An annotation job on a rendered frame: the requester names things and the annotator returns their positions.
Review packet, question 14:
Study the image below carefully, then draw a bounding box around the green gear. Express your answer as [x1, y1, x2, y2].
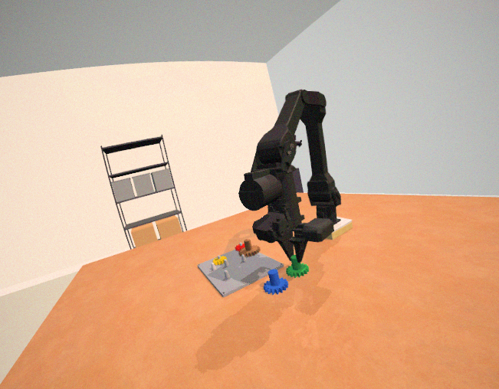
[286, 255, 309, 278]

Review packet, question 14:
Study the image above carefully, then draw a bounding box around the blue gear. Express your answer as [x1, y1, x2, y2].
[264, 270, 288, 295]

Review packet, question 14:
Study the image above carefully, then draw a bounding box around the brown gear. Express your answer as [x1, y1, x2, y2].
[238, 239, 261, 257]

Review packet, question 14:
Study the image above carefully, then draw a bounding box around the yellow gear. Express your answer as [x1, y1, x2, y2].
[212, 256, 227, 265]

